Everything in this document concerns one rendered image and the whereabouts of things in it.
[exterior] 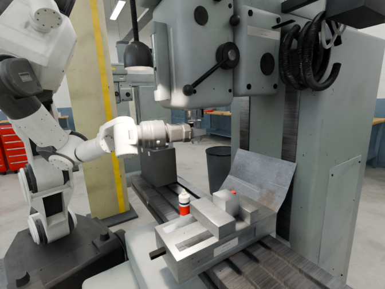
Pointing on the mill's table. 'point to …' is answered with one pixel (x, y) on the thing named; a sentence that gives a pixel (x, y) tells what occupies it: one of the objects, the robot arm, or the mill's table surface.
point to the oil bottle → (184, 199)
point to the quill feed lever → (228, 57)
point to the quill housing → (197, 51)
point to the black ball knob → (234, 20)
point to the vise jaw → (212, 218)
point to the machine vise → (176, 233)
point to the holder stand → (158, 165)
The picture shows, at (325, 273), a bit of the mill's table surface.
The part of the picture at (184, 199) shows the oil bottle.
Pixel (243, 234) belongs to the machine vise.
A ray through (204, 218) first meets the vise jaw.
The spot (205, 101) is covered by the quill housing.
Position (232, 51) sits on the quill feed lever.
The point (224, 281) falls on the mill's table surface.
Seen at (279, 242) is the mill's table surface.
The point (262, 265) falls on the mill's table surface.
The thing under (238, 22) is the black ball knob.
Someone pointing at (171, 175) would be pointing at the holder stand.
